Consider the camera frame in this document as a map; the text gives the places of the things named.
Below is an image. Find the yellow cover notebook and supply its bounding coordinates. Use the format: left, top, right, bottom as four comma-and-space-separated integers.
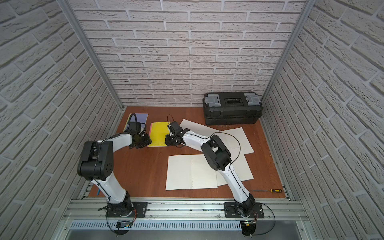
147, 122, 169, 148

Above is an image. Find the purple cover notebook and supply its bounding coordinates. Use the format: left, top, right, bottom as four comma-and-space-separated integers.
124, 113, 148, 134

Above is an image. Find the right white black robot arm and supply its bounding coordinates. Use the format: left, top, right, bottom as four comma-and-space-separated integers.
165, 121, 256, 218

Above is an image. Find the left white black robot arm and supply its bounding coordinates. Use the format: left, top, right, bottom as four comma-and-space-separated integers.
77, 113, 152, 218

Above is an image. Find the open notebook rear angled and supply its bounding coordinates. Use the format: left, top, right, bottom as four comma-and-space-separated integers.
180, 119, 218, 137

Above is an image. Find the open notebook front centre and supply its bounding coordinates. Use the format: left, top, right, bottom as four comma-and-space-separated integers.
166, 155, 218, 191

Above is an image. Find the open notebook front right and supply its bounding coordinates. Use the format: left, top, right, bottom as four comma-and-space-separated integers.
216, 155, 254, 186

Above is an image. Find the black plastic toolbox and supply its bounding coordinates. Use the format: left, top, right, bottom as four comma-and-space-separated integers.
203, 92, 263, 126

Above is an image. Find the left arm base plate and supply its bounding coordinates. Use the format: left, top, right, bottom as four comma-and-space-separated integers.
106, 202, 148, 218

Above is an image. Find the aluminium mounting rail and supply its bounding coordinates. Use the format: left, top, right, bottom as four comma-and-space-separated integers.
63, 197, 309, 221

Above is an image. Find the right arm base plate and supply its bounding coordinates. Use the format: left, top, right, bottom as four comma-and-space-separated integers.
224, 202, 265, 219

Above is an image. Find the yellow handled screwdriver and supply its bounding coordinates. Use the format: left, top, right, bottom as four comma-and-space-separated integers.
252, 189, 283, 193

